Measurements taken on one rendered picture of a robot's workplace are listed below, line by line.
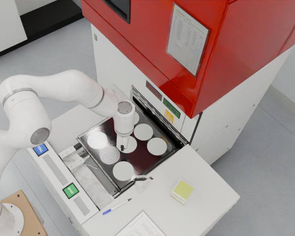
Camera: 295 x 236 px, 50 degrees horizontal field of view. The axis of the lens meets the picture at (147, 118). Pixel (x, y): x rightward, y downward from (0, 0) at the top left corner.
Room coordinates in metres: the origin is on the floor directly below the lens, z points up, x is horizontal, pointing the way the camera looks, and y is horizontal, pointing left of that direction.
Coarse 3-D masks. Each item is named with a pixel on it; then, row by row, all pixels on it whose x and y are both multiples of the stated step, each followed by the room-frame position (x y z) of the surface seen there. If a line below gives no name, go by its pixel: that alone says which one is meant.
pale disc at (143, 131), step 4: (140, 124) 0.88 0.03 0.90; (144, 124) 0.88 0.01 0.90; (136, 128) 0.85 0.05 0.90; (140, 128) 0.85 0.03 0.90; (144, 128) 0.85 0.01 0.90; (148, 128) 0.86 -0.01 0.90; (136, 132) 0.83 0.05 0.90; (140, 132) 0.83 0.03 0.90; (144, 132) 0.83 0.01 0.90; (148, 132) 0.84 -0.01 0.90; (152, 132) 0.84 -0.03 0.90; (136, 136) 0.80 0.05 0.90; (140, 136) 0.80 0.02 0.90; (144, 136) 0.81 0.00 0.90; (148, 136) 0.81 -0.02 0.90
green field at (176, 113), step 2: (164, 100) 0.90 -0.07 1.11; (164, 102) 0.90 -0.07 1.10; (166, 102) 0.89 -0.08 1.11; (166, 104) 0.89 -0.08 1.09; (168, 104) 0.88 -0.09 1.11; (168, 106) 0.88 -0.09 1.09; (170, 106) 0.87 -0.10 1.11; (170, 108) 0.87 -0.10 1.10; (172, 108) 0.86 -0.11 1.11; (170, 110) 0.86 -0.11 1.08; (172, 110) 0.86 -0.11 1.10; (174, 110) 0.85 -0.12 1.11; (174, 112) 0.85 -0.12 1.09; (176, 112) 0.84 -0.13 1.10; (178, 112) 0.83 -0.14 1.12; (176, 114) 0.84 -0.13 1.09; (178, 114) 0.83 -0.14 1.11; (178, 116) 0.83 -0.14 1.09
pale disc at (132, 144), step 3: (129, 138) 0.79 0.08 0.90; (132, 138) 0.79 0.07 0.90; (129, 141) 0.77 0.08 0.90; (132, 141) 0.77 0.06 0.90; (135, 141) 0.77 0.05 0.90; (129, 144) 0.75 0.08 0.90; (132, 144) 0.75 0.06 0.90; (135, 144) 0.75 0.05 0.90; (129, 147) 0.73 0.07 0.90; (132, 147) 0.73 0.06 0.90; (135, 147) 0.74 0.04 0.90; (120, 150) 0.71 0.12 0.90; (126, 150) 0.71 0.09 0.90; (129, 150) 0.72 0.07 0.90; (132, 150) 0.72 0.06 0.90
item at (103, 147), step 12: (108, 120) 0.88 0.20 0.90; (144, 120) 0.90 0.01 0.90; (96, 132) 0.80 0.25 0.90; (108, 132) 0.81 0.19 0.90; (156, 132) 0.84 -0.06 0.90; (96, 144) 0.73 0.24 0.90; (108, 144) 0.74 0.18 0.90; (144, 144) 0.76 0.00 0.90; (168, 144) 0.78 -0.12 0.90; (96, 156) 0.66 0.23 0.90; (108, 156) 0.67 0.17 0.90; (120, 156) 0.68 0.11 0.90; (132, 156) 0.69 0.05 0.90; (144, 156) 0.69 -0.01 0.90; (156, 156) 0.70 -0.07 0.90; (108, 168) 0.61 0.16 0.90; (144, 168) 0.63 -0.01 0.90; (132, 180) 0.56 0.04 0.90
